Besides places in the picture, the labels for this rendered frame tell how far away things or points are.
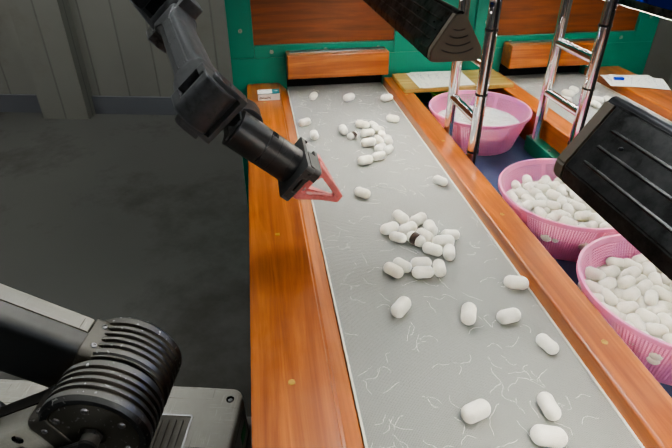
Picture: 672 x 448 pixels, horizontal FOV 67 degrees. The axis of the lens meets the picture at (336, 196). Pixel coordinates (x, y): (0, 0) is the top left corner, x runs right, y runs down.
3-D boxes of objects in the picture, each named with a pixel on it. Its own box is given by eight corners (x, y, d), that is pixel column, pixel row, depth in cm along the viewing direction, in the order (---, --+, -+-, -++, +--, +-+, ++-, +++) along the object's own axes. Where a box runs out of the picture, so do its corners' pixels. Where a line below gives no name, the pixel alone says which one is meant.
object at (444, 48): (429, 63, 75) (434, 12, 71) (353, -8, 127) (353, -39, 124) (481, 61, 76) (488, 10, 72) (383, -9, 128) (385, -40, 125)
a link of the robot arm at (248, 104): (172, 121, 67) (215, 75, 66) (177, 98, 77) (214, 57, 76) (240, 175, 73) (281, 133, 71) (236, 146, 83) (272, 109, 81)
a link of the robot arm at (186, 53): (141, 25, 98) (177, -17, 96) (165, 45, 101) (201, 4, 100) (166, 127, 66) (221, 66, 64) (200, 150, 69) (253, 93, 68)
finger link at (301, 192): (348, 169, 83) (305, 137, 79) (356, 191, 77) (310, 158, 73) (322, 197, 85) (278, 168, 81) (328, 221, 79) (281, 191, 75)
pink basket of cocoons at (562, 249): (571, 291, 86) (585, 247, 81) (463, 217, 105) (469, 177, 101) (663, 244, 97) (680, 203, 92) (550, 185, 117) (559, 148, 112)
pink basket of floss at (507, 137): (501, 171, 122) (508, 136, 118) (407, 142, 137) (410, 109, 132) (540, 136, 140) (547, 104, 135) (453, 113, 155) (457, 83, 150)
